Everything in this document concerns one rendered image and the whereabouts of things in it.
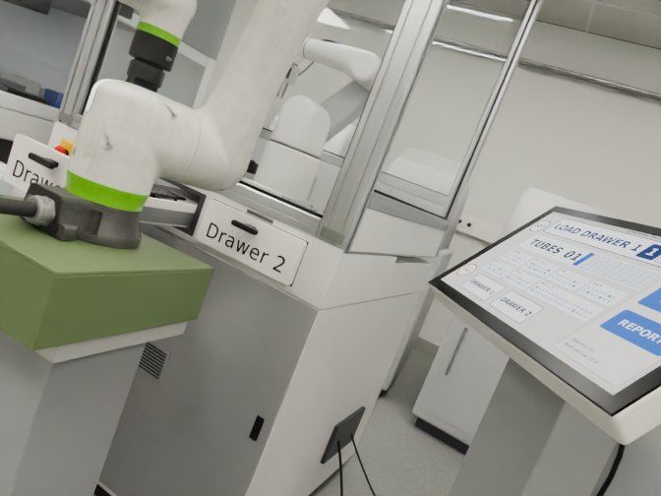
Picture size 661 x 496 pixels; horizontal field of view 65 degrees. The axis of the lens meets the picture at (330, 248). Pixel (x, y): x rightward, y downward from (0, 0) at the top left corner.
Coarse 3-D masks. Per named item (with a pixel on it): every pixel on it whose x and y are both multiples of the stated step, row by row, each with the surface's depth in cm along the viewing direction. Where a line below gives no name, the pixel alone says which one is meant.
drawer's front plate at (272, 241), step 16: (208, 208) 129; (224, 208) 127; (208, 224) 128; (224, 224) 126; (256, 224) 123; (208, 240) 128; (224, 240) 126; (240, 240) 124; (256, 240) 123; (272, 240) 121; (288, 240) 119; (240, 256) 124; (256, 256) 122; (272, 256) 121; (288, 256) 119; (272, 272) 120; (288, 272) 119
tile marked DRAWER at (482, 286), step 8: (472, 280) 95; (480, 280) 94; (488, 280) 92; (464, 288) 94; (472, 288) 93; (480, 288) 91; (488, 288) 90; (496, 288) 89; (504, 288) 87; (480, 296) 89; (488, 296) 88
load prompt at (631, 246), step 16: (560, 224) 98; (576, 224) 94; (592, 224) 92; (576, 240) 89; (592, 240) 87; (608, 240) 85; (624, 240) 82; (640, 240) 80; (656, 240) 78; (624, 256) 78; (640, 256) 76; (656, 256) 75
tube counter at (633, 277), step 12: (576, 252) 86; (588, 252) 84; (576, 264) 83; (588, 264) 81; (600, 264) 80; (612, 264) 78; (624, 264) 77; (600, 276) 77; (612, 276) 76; (624, 276) 74; (636, 276) 73; (648, 276) 72; (660, 276) 70; (636, 288) 70
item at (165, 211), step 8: (152, 200) 119; (160, 200) 121; (168, 200) 124; (144, 208) 117; (152, 208) 119; (160, 208) 122; (168, 208) 124; (176, 208) 126; (184, 208) 129; (192, 208) 131; (144, 216) 118; (152, 216) 120; (160, 216) 122; (168, 216) 125; (176, 216) 127; (184, 216) 130; (192, 216) 132; (168, 224) 126; (176, 224) 129; (184, 224) 131
